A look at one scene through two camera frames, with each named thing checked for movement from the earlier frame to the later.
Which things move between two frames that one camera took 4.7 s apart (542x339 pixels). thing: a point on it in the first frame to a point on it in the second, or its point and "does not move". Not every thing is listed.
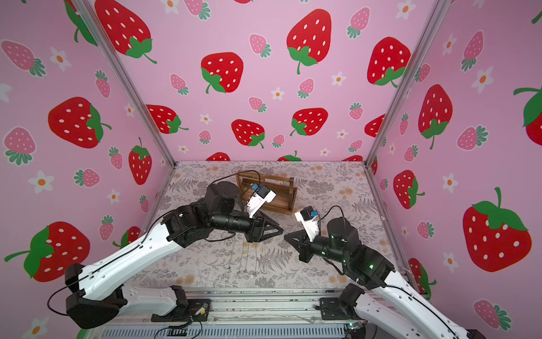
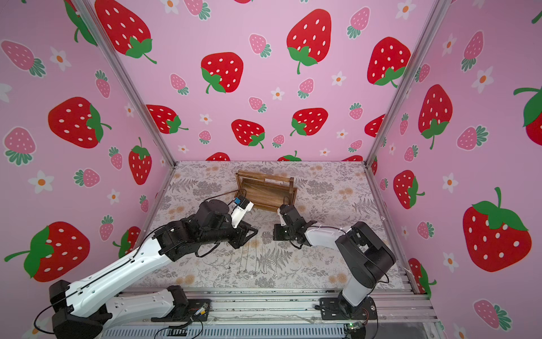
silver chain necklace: [245, 268] does not move
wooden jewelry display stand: [284, 188] does not move
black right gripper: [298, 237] to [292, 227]
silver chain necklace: [232, 244] does not move
